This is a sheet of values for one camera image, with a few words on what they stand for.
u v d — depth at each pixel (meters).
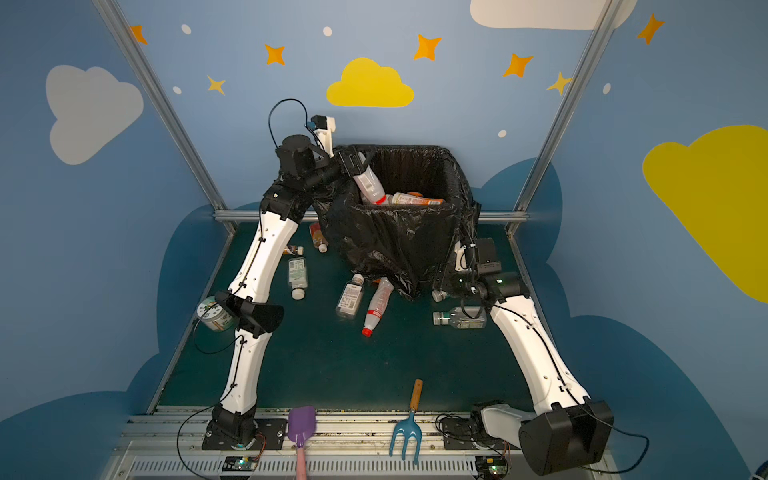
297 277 1.01
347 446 0.74
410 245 0.82
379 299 0.95
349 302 0.96
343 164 0.66
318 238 1.11
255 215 1.12
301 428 0.77
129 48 0.74
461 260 0.67
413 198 0.82
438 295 0.98
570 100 0.84
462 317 0.67
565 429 0.38
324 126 0.65
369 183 0.76
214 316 0.87
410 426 0.74
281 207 0.58
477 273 0.57
